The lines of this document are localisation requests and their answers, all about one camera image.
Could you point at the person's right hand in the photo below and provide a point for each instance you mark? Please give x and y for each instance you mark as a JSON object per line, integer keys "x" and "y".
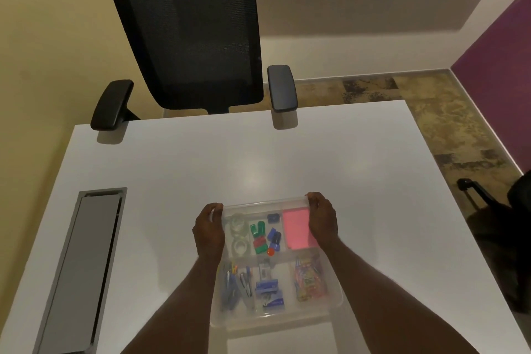
{"x": 324, "y": 223}

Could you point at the person's left hand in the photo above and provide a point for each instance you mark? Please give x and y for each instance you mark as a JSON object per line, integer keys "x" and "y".
{"x": 208, "y": 235}

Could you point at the person's right thumb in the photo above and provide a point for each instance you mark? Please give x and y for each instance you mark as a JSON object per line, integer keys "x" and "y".
{"x": 312, "y": 204}

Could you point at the person's left thumb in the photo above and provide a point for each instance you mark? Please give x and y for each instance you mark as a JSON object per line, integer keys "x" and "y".
{"x": 216, "y": 212}

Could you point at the clear plastic organizer tray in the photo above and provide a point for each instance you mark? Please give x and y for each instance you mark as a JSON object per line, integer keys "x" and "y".
{"x": 273, "y": 316}

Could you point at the person's left forearm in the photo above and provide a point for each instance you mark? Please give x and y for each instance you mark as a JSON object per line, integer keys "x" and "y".
{"x": 178, "y": 308}

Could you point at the person's right forearm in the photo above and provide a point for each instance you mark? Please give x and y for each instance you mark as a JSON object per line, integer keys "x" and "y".
{"x": 373, "y": 299}

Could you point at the clear tape roll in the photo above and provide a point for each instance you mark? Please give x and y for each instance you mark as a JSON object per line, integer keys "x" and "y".
{"x": 238, "y": 225}
{"x": 240, "y": 247}

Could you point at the pink sticky notes pad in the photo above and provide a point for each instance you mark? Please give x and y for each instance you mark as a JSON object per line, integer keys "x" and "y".
{"x": 295, "y": 228}

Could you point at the small blue binder clip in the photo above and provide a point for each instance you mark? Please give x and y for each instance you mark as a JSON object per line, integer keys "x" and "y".
{"x": 273, "y": 218}

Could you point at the large blue binder clip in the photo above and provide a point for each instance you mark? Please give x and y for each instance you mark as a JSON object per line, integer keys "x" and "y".
{"x": 274, "y": 238}

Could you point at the green and red binder clip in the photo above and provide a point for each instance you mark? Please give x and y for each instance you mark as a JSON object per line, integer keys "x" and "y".
{"x": 260, "y": 246}

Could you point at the bag of colourful rubber bands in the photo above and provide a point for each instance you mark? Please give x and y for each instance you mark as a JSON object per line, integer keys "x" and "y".
{"x": 310, "y": 281}

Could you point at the blue stapler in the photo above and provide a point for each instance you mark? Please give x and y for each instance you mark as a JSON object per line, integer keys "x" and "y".
{"x": 245, "y": 283}

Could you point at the bundle of pens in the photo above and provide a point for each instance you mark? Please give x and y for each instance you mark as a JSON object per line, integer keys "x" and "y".
{"x": 229, "y": 289}

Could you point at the blue staples box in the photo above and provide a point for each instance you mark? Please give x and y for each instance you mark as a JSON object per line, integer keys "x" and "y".
{"x": 266, "y": 287}
{"x": 273, "y": 304}

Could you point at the black chair armrest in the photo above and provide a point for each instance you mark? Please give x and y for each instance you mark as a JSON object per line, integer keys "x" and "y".
{"x": 111, "y": 105}
{"x": 283, "y": 88}

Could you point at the black mesh office chair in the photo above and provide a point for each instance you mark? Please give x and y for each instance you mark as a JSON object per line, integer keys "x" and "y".
{"x": 195, "y": 30}

